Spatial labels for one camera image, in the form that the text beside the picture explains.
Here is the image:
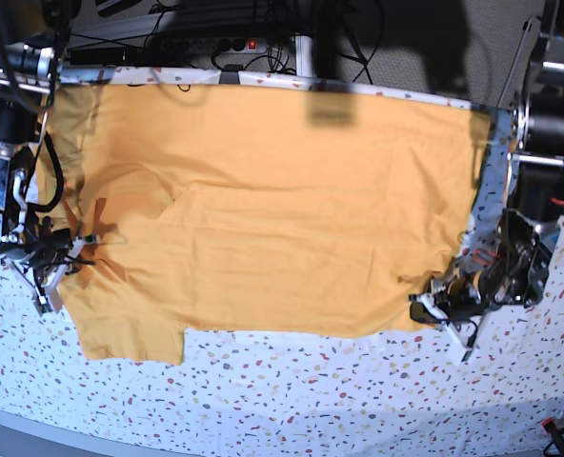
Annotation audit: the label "white metal post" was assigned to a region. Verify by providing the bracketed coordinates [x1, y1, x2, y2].
[294, 34, 314, 78]

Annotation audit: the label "white power strip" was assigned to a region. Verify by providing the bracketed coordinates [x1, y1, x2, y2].
[181, 37, 268, 54]

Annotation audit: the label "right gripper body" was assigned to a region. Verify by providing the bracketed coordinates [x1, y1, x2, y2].
[0, 228, 96, 315]

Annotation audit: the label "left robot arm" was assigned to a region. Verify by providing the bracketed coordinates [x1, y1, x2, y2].
[409, 1, 564, 365]

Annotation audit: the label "red black corner clamp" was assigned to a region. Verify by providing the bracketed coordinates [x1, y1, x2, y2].
[541, 418, 564, 457]

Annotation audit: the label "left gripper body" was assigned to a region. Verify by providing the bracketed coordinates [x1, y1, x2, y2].
[408, 273, 488, 365]

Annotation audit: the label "yellow T-shirt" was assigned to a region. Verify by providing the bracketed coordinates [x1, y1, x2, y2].
[48, 85, 490, 364]

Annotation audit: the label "black table clamp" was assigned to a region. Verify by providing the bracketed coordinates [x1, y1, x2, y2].
[219, 64, 243, 85]

